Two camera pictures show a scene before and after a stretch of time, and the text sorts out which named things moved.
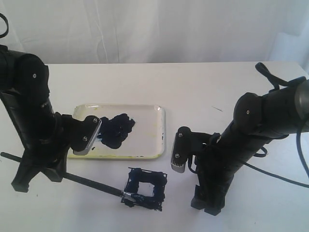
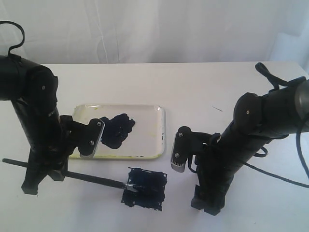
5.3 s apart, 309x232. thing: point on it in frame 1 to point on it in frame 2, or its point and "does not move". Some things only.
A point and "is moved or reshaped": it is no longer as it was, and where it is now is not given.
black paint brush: x=123 y=194 is moved or reshaped
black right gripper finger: x=214 y=209 does not move
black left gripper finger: x=56 y=173 does not move
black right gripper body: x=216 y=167 does not move
